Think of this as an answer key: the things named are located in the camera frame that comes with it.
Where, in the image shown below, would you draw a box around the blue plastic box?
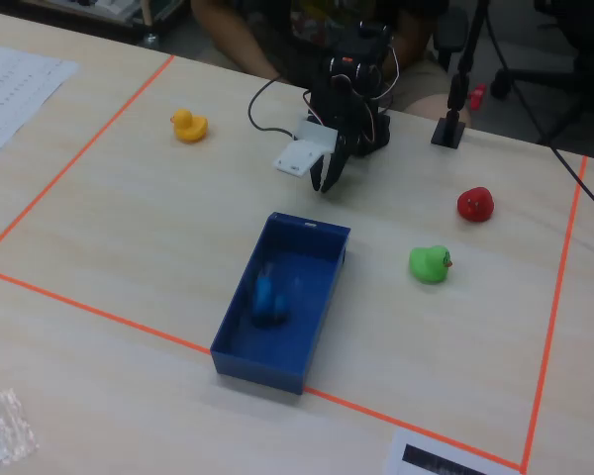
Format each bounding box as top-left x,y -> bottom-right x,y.
210,211 -> 352,396

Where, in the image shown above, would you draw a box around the yellow rubber duck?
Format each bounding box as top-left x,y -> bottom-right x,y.
170,108 -> 210,144

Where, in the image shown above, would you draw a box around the black camera stand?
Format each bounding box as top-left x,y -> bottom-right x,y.
430,0 -> 494,149

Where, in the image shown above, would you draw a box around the dark office chair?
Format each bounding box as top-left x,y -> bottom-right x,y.
433,4 -> 471,71

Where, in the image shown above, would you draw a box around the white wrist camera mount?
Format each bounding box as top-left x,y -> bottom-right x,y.
271,118 -> 341,178

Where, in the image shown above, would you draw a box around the printed white paper sheet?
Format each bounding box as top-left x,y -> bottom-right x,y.
0,44 -> 80,170

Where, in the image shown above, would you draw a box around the black camera cable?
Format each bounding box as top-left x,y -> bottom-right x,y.
247,76 -> 309,136

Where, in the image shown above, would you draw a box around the orange tape strip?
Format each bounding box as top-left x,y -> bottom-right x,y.
0,53 -> 176,263
0,266 -> 527,471
520,155 -> 589,471

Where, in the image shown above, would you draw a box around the thick black cable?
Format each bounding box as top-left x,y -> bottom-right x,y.
546,142 -> 594,223

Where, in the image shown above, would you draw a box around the seated person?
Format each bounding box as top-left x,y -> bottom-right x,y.
191,0 -> 474,128

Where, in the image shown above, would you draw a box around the blue rubber duck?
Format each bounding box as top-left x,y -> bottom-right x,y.
249,264 -> 294,329

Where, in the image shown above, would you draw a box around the clear plastic bag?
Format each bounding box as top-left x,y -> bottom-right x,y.
0,388 -> 41,472

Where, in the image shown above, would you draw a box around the green rubber duck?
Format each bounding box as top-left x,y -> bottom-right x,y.
408,244 -> 454,287

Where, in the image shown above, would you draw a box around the white paper with black bar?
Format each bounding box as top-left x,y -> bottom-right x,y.
384,427 -> 522,475

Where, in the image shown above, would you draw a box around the black office chair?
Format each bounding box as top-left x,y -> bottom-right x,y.
489,0 -> 594,101

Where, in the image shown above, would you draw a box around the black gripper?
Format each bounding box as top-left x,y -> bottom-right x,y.
309,97 -> 366,195

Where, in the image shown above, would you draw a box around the red rubber duck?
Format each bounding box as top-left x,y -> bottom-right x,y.
456,186 -> 495,223

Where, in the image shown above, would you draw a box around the white red servo wires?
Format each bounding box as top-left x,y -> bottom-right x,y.
378,42 -> 403,108

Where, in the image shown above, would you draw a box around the red clamp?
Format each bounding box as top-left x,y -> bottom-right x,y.
466,82 -> 488,111

